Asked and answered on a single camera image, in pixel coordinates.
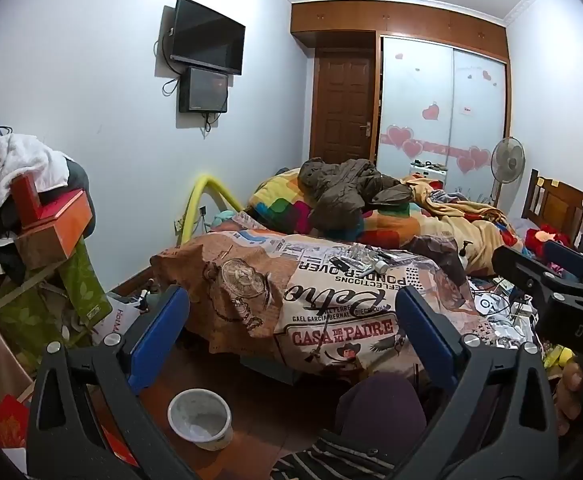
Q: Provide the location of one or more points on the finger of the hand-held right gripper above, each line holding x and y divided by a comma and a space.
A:
514, 262
569, 260

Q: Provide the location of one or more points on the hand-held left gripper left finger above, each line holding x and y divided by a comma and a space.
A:
161, 330

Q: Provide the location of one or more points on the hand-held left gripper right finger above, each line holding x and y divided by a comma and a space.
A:
424, 330

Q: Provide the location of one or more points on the person's right hand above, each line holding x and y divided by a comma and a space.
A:
571, 385

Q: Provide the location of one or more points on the red plush toy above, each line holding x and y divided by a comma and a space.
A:
541, 239

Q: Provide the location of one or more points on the yellow toy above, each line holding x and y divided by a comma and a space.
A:
560, 356

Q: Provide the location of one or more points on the white plastic bag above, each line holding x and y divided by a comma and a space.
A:
121, 317

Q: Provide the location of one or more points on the pile of small electronics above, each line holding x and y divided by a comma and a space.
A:
501, 310

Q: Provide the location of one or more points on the wooden headboard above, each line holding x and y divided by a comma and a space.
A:
561, 205

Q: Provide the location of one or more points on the colourful patchwork blanket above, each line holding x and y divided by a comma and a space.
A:
471, 225

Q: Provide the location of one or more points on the dark purple cloth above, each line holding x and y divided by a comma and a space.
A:
436, 255

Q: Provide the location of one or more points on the green leaf-print bag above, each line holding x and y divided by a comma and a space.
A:
76, 290

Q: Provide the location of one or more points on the clear plastic wrapper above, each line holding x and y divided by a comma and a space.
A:
360, 254

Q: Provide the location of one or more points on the white standing fan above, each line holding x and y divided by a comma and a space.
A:
507, 156

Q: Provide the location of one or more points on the printed blanket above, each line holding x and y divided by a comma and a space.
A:
281, 305

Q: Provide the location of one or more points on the white bedside cabinet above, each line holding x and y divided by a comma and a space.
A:
427, 170

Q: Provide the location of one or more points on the orange box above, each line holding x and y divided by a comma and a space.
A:
71, 220

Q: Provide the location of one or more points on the brown wooden box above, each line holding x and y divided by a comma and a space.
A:
41, 250

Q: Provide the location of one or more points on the yellow tube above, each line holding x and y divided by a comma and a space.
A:
201, 190

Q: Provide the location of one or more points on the wooden plank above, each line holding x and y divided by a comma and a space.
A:
21, 287

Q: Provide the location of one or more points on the white sliding wardrobe door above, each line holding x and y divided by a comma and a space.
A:
479, 110
414, 100

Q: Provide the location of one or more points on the striped cloth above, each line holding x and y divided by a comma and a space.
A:
331, 460

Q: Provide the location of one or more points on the brown jacket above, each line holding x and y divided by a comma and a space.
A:
341, 190

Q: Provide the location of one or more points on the dark grey cloth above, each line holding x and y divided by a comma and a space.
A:
78, 185

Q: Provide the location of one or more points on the red floral packet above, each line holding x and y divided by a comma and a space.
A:
8, 422

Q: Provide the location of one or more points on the red box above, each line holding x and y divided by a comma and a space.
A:
28, 200

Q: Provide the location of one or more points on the white cloth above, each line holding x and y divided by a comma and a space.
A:
16, 160

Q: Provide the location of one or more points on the brown wooden door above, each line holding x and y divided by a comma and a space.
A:
341, 110

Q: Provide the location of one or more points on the small black monitor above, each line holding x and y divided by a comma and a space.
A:
204, 90

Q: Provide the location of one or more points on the wooden overhead cabinet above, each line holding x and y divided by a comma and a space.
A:
401, 22

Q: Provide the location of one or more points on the wall socket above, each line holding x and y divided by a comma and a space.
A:
177, 222

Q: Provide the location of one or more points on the black wall television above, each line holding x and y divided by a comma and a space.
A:
206, 35

